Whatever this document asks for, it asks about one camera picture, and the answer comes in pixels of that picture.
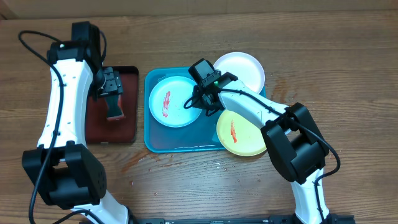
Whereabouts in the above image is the green and orange sponge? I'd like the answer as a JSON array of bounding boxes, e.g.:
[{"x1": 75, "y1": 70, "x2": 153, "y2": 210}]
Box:
[{"x1": 105, "y1": 95, "x2": 125, "y2": 121}]

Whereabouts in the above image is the light blue plate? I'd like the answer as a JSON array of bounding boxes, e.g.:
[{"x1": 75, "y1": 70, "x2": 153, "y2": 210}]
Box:
[{"x1": 149, "y1": 76, "x2": 201, "y2": 128}]

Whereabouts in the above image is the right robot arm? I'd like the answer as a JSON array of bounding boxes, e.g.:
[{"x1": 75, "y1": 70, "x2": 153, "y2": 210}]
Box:
[{"x1": 184, "y1": 58, "x2": 330, "y2": 223}]

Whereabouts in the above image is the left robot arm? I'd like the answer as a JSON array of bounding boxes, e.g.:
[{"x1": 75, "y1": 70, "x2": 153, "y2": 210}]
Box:
[{"x1": 22, "y1": 22, "x2": 136, "y2": 223}]

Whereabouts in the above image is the black and red tray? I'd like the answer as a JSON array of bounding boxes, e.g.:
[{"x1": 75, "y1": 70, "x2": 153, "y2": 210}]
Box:
[{"x1": 85, "y1": 66, "x2": 139, "y2": 144}]

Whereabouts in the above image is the white plate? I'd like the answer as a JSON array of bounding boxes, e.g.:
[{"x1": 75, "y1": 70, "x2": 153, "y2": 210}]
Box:
[{"x1": 213, "y1": 52, "x2": 266, "y2": 96}]

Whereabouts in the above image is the yellow-green plate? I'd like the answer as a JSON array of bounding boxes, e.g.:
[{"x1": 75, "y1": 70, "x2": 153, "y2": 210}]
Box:
[{"x1": 216, "y1": 110, "x2": 267, "y2": 157}]

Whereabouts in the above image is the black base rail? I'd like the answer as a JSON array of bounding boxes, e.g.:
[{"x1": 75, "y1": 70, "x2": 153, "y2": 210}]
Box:
[{"x1": 130, "y1": 214, "x2": 356, "y2": 224}]

